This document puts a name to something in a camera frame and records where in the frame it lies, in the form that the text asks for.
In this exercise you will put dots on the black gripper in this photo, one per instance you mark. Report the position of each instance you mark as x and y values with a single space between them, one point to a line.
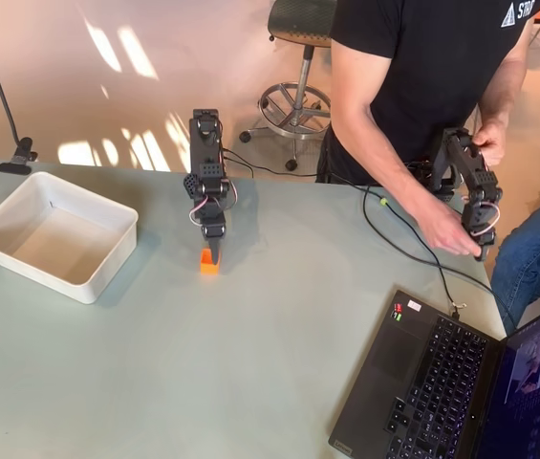
214 232

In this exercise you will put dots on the orange cube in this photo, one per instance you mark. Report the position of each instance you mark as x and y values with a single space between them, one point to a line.
206 267

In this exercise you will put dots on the black leader arm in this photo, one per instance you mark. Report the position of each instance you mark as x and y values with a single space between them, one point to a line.
470 167

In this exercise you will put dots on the person's left forearm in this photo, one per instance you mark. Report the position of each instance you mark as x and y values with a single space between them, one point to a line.
503 91

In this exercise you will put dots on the person's right forearm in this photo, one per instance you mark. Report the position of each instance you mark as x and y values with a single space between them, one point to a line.
384 177

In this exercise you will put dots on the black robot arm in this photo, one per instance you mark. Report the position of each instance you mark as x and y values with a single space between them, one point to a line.
208 153

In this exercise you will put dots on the white plastic bin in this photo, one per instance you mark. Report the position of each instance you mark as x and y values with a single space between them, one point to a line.
54 239

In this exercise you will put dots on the person's right hand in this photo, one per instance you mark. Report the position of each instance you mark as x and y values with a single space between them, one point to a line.
448 234

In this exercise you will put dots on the person's left hand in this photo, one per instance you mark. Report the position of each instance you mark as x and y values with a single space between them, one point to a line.
491 141

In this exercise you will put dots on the metal stool green seat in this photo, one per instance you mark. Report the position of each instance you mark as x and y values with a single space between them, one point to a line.
300 95

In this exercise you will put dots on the black open laptop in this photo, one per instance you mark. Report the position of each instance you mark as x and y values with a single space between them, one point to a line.
422 373

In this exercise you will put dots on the person in black t-shirt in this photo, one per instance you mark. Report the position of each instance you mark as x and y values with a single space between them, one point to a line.
432 72

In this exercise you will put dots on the leg in blue jeans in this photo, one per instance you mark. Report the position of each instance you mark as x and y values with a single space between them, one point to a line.
532 253

